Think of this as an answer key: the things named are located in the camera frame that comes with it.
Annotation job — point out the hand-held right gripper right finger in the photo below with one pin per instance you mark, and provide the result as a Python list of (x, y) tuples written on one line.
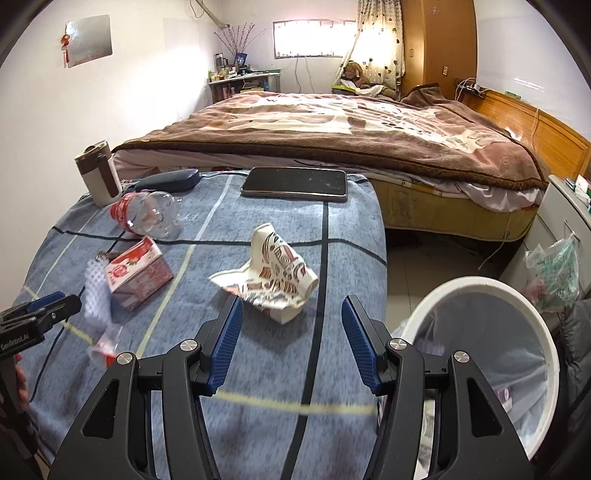
[(360, 344)]

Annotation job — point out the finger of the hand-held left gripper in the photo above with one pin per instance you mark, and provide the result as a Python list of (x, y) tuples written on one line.
[(44, 301), (57, 314)]

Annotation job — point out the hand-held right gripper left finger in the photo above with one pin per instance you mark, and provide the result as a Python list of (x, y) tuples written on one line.
[(226, 344)]

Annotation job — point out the white foam net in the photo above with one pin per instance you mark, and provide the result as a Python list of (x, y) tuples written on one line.
[(98, 288)]

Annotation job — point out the crushed patterned paper cup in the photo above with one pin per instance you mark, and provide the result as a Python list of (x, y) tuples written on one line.
[(272, 277)]

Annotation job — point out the white round trash bin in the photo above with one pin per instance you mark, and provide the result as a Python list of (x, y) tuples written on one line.
[(545, 337)]

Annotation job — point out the person's left hand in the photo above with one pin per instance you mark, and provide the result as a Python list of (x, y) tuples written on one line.
[(21, 381)]

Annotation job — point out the clear wrapper with red print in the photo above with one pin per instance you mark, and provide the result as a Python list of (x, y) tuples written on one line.
[(107, 348)]

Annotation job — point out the blue checked cloth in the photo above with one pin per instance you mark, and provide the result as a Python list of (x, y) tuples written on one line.
[(277, 415)]

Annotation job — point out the red and white milk carton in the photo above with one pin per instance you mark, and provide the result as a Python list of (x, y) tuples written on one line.
[(138, 277)]

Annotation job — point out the clear bin liner bag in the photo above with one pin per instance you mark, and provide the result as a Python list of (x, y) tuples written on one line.
[(489, 350)]

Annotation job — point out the clear plastic bottle red label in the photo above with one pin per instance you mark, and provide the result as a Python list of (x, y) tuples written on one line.
[(147, 214)]

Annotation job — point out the white and brown tumbler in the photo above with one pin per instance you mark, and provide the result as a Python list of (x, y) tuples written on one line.
[(99, 177)]

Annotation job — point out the bed mattress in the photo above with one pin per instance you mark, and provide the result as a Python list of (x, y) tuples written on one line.
[(438, 212)]

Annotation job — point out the black smartphone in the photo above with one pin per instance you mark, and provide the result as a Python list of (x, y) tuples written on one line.
[(295, 183)]

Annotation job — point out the dark glasses case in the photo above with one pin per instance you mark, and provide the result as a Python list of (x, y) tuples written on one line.
[(168, 180)]

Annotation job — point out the green printed plastic bag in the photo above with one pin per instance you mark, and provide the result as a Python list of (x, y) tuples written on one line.
[(554, 272)]

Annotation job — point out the bed with brown blanket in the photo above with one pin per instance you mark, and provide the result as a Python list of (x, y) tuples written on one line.
[(323, 124)]

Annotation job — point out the white nightstand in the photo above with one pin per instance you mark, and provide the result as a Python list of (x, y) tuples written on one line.
[(549, 221)]

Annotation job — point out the red hanging ornament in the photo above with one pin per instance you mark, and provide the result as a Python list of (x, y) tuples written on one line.
[(66, 46)]

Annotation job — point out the cluttered desk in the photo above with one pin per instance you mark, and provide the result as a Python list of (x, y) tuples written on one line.
[(244, 85)]

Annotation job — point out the brown teddy bear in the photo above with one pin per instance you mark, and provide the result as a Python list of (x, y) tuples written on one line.
[(358, 74)]

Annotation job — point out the wooden headboard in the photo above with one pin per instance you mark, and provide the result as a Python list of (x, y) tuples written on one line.
[(545, 127)]

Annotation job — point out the decorative branches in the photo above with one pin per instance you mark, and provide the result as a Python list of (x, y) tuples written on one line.
[(240, 39)]

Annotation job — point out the patterned curtain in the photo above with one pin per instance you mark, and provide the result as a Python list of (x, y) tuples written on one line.
[(378, 37)]

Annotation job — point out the window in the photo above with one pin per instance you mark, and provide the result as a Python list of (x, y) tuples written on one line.
[(314, 39)]

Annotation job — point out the wooden wardrobe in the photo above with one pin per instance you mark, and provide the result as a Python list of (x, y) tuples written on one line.
[(438, 41)]

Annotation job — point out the air conditioner pipe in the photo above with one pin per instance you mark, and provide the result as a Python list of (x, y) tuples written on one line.
[(212, 14)]

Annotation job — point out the silver wall sheet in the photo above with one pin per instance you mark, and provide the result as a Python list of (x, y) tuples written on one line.
[(90, 40)]

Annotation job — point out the photo frame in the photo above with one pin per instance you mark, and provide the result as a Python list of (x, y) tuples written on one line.
[(241, 61)]

